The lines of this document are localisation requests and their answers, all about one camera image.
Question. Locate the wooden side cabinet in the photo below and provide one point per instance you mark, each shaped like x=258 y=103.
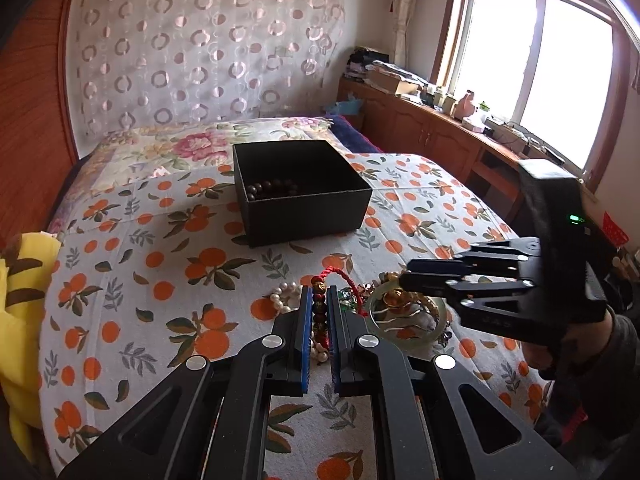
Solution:
x=485 y=166

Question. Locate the dark blue blanket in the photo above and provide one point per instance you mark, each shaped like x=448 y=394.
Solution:
x=349 y=136

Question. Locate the floral quilt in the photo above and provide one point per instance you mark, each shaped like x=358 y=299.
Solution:
x=140 y=153

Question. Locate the sheer circle pattern curtain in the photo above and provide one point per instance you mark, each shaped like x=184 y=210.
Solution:
x=154 y=63

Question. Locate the yellow plush toy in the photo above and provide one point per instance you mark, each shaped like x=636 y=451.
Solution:
x=27 y=266

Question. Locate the black jewelry box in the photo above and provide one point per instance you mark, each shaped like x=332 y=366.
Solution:
x=295 y=190

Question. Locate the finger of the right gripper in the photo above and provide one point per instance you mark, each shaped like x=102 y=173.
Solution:
x=460 y=264
x=455 y=289

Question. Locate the clutter on cabinet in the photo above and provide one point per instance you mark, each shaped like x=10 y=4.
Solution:
x=389 y=79

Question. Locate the wooden headboard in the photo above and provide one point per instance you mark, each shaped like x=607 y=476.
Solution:
x=38 y=150

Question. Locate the right hand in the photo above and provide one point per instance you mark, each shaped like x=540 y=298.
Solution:
x=581 y=342

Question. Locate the window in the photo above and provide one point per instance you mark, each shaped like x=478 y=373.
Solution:
x=559 y=69

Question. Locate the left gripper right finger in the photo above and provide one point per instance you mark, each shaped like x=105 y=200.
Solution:
x=345 y=327

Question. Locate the orange print white blanket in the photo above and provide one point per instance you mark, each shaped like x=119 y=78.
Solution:
x=156 y=270

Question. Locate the green jade bangle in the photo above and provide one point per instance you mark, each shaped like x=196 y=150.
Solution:
x=409 y=319

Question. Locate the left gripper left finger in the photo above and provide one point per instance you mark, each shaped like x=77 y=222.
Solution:
x=290 y=371

